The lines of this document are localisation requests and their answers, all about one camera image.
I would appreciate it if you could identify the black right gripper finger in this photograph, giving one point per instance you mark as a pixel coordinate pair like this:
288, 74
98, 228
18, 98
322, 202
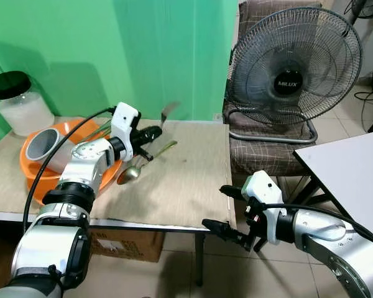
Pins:
233, 193
224, 231

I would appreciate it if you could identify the silver metal fork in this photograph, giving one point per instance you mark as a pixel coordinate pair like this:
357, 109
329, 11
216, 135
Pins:
168, 112

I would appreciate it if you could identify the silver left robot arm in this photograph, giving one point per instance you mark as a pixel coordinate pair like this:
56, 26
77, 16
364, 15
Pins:
74, 171

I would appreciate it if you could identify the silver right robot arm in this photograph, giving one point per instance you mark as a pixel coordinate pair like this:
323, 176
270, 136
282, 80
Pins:
339, 245

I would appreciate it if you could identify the golden metal spoon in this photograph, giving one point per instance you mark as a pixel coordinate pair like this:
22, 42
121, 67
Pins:
129, 174

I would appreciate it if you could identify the wood pattern table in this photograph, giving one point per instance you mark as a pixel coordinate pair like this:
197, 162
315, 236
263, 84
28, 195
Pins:
180, 186

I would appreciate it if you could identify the brown checked chair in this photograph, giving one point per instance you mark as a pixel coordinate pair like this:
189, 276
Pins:
267, 155

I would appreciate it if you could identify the green backdrop screen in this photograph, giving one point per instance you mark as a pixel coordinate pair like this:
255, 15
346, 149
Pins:
143, 56

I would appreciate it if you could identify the brown cardboard box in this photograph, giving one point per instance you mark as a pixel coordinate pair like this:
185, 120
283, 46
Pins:
127, 244

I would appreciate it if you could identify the grey white cup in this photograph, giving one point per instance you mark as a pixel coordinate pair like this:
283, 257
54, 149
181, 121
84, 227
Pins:
45, 144

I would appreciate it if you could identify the orange plastic basin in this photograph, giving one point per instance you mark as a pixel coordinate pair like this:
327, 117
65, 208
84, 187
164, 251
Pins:
37, 174

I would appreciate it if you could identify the white table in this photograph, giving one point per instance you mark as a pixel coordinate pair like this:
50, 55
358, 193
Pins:
354, 174

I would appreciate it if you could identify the clear jar with black lid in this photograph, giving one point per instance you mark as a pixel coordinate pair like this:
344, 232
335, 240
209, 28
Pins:
23, 112

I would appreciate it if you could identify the grey Mlux table fan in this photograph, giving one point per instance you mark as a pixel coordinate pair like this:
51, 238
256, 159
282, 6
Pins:
292, 62

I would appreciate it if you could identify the black standing fan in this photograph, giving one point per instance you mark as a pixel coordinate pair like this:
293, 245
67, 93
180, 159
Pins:
368, 7

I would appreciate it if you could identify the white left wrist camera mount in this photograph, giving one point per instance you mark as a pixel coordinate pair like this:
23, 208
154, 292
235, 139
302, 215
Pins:
124, 121

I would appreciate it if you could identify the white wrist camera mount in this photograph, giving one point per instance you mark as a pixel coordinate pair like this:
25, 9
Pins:
124, 121
261, 186

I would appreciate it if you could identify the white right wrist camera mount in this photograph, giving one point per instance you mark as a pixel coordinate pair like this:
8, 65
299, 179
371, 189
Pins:
261, 186

